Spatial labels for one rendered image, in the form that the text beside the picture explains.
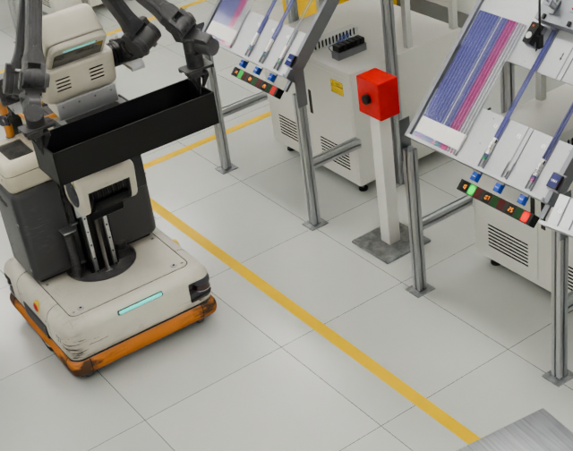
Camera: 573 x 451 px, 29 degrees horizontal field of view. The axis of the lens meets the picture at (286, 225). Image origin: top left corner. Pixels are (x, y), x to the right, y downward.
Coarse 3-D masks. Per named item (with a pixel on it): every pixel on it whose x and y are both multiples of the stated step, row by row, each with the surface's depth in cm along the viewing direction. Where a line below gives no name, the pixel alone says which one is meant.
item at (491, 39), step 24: (480, 24) 399; (504, 24) 391; (480, 48) 396; (504, 48) 388; (456, 72) 400; (480, 72) 392; (456, 96) 397; (480, 96) 389; (432, 120) 401; (456, 120) 393; (432, 144) 397; (456, 144) 390
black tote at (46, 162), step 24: (144, 96) 367; (168, 96) 373; (192, 96) 376; (96, 120) 361; (120, 120) 366; (144, 120) 351; (168, 120) 356; (192, 120) 361; (216, 120) 366; (48, 144) 355; (72, 144) 359; (96, 144) 345; (120, 144) 350; (144, 144) 355; (48, 168) 347; (72, 168) 343; (96, 168) 348
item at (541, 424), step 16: (528, 416) 264; (544, 416) 263; (496, 432) 260; (512, 432) 260; (528, 432) 259; (544, 432) 259; (560, 432) 258; (464, 448) 257; (480, 448) 257; (496, 448) 256; (512, 448) 255; (528, 448) 255; (544, 448) 254; (560, 448) 254
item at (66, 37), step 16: (48, 16) 365; (64, 16) 367; (80, 16) 368; (96, 16) 371; (48, 32) 363; (64, 32) 365; (80, 32) 366; (96, 32) 368; (48, 48) 363; (64, 48) 363; (80, 48) 369; (96, 48) 375; (48, 64) 368
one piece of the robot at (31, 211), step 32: (0, 160) 410; (32, 160) 410; (0, 192) 422; (32, 192) 415; (64, 192) 421; (32, 224) 420; (64, 224) 427; (96, 224) 427; (128, 224) 444; (32, 256) 425; (64, 256) 433; (96, 256) 436
